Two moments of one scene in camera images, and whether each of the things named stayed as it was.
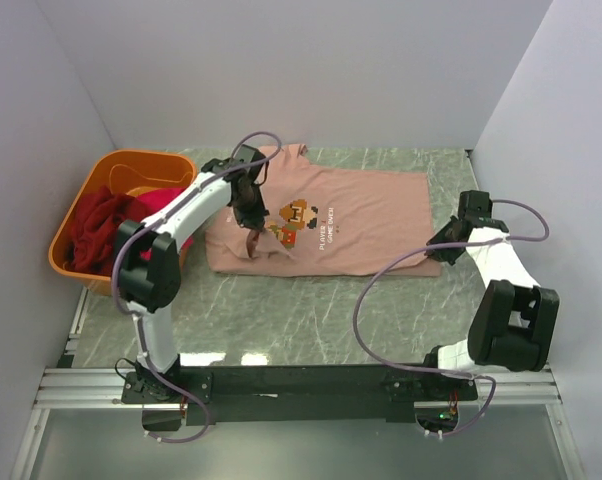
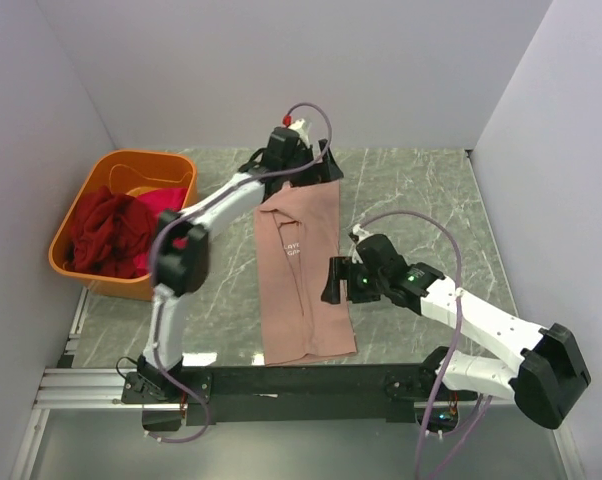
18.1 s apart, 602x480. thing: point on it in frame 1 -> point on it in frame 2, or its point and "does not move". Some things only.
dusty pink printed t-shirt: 329,219 -> 298,232
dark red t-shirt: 96,217 does not move
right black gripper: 444,255 -> 343,268
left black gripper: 256,219 -> 325,170
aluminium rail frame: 63,386 does not move
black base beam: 311,393 does not move
